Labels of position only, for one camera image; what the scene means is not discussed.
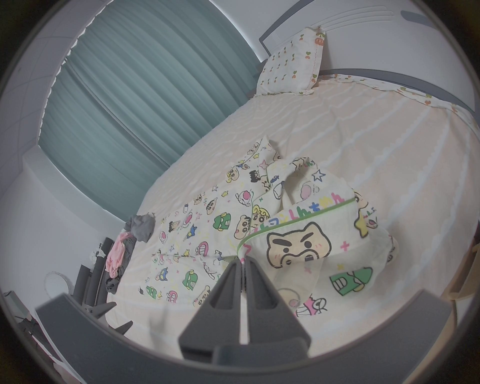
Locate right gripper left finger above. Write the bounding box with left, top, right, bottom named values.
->
left=179, top=259, right=242, bottom=351

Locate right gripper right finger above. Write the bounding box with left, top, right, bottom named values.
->
left=244, top=258, right=312, bottom=346

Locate white printed pyjama top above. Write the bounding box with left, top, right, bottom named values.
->
left=139, top=136, right=399, bottom=319

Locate bed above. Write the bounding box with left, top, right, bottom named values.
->
left=105, top=0, right=480, bottom=359

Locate black chest of drawers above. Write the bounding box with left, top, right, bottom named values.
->
left=73, top=237, right=115, bottom=306

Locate dark grey garment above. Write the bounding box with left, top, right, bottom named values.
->
left=105, top=236, right=136, bottom=295

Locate pink garment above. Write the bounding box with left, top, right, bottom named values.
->
left=106, top=232, right=132, bottom=274

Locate blue-green curtain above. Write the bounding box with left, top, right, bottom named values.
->
left=37, top=0, right=269, bottom=222

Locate white printed pillow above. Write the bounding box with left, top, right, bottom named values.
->
left=256, top=27, right=327, bottom=96

